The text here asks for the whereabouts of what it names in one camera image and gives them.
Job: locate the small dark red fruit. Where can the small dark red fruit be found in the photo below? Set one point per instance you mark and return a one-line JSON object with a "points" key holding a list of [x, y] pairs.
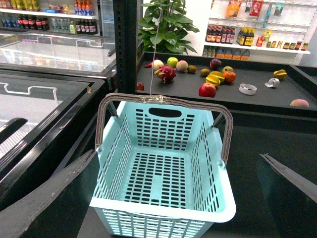
{"points": [[140, 86]]}

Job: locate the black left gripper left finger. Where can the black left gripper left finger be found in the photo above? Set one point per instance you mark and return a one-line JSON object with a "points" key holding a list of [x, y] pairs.
{"points": [[57, 208]]}

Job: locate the black display tray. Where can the black display tray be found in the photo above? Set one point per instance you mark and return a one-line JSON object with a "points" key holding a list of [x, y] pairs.
{"points": [[266, 100]]}

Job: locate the brown kiwi fruit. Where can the brown kiwi fruit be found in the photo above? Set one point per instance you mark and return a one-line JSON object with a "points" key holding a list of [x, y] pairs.
{"points": [[191, 69]]}

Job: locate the black shelf post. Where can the black shelf post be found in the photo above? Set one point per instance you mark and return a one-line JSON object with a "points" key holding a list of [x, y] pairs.
{"points": [[126, 16]]}

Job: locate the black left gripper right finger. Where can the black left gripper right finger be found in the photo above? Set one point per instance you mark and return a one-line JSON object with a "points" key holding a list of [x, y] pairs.
{"points": [[303, 184]]}

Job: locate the pink dragon fruit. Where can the pink dragon fruit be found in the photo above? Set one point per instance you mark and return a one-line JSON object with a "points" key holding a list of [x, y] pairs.
{"points": [[166, 73]]}

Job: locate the purple mangosteen fruit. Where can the purple mangosteen fruit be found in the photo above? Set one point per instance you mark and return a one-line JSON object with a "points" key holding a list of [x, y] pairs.
{"points": [[215, 63]]}

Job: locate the green potted plant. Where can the green potted plant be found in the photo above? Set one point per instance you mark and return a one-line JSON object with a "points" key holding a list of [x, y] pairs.
{"points": [[164, 26]]}

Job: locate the green red mango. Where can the green red mango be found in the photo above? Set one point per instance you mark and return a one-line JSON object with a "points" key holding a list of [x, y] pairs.
{"points": [[227, 68]]}

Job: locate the green apple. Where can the green apple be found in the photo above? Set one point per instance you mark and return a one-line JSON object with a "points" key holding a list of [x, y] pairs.
{"points": [[172, 61]]}

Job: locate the white product shelf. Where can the white product shelf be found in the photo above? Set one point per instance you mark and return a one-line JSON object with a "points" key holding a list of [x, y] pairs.
{"points": [[276, 34]]}

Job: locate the red apple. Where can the red apple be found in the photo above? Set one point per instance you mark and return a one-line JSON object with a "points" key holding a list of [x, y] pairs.
{"points": [[207, 90]]}

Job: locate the glass top freezer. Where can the glass top freezer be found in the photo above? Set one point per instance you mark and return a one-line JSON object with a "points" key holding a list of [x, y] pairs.
{"points": [[50, 89]]}

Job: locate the pink peach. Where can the pink peach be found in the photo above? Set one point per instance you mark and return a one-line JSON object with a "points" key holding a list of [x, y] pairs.
{"points": [[299, 103]]}

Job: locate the light blue plastic basket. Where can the light blue plastic basket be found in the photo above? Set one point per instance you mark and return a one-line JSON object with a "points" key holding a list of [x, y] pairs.
{"points": [[162, 166]]}

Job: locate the far yellow star fruit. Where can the far yellow star fruit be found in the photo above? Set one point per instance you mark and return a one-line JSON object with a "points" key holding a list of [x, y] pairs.
{"points": [[280, 74]]}

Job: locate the yellow star fruit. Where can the yellow star fruit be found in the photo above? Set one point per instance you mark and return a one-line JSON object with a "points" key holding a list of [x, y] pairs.
{"points": [[212, 79], [280, 74], [218, 75]]}

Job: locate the red chili pepper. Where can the red chili pepper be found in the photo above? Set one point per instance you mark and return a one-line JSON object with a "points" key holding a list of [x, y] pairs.
{"points": [[150, 65]]}

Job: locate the orange persimmon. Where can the orange persimmon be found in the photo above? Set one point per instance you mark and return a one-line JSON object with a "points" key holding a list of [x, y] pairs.
{"points": [[229, 76]]}

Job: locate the tan round melon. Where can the tan round melon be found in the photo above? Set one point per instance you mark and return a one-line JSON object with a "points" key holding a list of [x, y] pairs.
{"points": [[182, 66]]}

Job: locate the white onion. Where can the white onion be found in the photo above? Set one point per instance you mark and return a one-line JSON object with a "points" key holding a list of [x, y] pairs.
{"points": [[157, 64]]}

